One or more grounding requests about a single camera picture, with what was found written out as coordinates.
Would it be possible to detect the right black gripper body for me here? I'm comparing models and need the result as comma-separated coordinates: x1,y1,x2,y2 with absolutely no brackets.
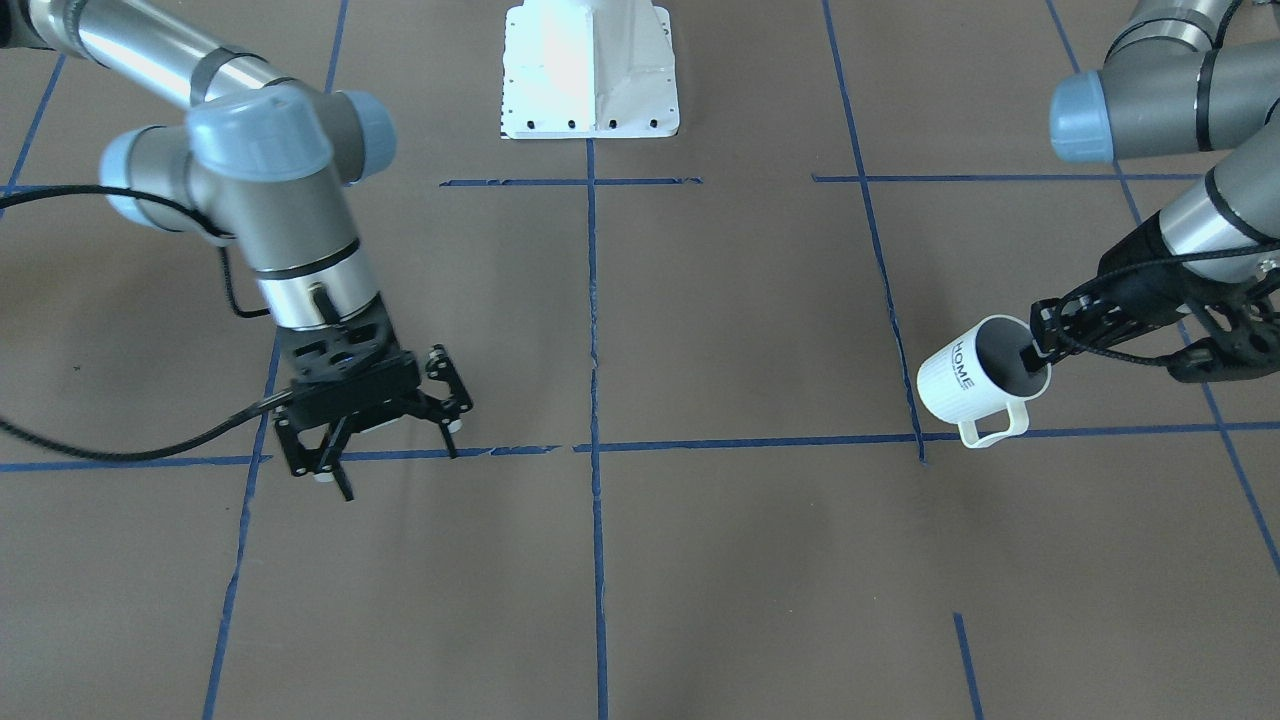
275,351,422,433

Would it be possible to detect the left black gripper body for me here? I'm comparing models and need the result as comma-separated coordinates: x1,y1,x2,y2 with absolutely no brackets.
1094,222,1216,325

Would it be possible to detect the white ribbed mug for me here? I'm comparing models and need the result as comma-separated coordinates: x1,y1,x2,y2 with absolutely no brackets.
916,315,1052,448

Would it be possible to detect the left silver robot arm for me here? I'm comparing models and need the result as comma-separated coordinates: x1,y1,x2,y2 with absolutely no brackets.
1020,1,1279,383

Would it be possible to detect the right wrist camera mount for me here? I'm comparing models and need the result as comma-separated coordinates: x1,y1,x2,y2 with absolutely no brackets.
276,293,401,384

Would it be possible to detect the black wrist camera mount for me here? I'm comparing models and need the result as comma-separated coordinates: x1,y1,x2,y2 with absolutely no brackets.
1167,269,1279,384

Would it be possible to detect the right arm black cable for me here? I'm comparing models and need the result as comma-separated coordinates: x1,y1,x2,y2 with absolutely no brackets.
0,184,296,464

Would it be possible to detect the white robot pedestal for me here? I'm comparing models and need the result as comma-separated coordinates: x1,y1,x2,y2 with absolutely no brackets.
500,1,681,140

